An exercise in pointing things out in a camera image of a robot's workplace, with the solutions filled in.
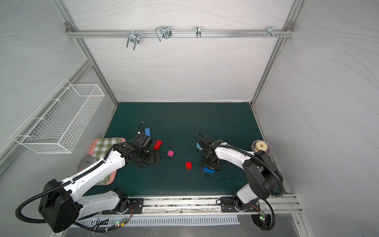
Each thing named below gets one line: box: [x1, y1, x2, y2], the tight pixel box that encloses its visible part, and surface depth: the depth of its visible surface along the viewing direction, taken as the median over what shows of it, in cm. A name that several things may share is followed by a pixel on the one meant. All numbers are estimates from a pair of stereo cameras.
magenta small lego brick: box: [167, 150, 175, 158], surface depth 93 cm
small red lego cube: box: [185, 161, 192, 171], surface depth 86 cm
